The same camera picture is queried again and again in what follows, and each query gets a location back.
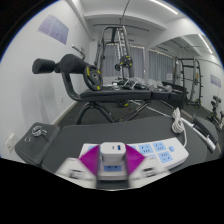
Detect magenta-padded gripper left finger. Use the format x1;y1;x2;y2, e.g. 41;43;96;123
54;144;102;183

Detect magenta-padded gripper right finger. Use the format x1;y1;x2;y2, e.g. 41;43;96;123
125;143;166;181

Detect small white charger block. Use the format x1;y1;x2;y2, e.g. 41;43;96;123
99;141;127;168

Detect white power strip, blue sockets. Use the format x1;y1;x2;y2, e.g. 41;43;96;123
78;136;190;183

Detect black padded weight bench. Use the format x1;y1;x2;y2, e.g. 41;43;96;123
14;114;209;174

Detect black roller-pad exercise bench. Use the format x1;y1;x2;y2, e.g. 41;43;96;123
31;53;186;124

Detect group of dumbbells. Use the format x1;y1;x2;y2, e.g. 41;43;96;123
114;77;174;93

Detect black box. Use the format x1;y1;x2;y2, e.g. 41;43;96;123
163;81;186;109

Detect small black padded seat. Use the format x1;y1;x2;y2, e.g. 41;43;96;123
193;115;223;148

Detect black yellow weight plate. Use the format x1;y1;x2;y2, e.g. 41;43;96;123
83;64;104;92
114;54;133;72

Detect black exercise machines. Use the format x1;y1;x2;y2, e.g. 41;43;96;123
206;94;224;131

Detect grey window curtain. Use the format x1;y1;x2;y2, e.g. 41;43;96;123
101;44;146;81
148;49;174;83

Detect black power rack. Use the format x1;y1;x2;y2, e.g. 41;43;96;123
172;56;204;109

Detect long ceiling light strip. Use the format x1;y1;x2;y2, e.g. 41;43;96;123
198;33;214;54
149;0;179;15

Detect white coiled power cable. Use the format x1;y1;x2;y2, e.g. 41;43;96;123
171;107;188;148

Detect white wall socket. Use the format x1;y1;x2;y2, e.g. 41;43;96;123
3;133;17;154

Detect small purple wall poster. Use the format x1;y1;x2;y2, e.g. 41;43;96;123
209;73;222;88

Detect grey cable machine frame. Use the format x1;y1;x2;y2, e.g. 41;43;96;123
94;0;136;81

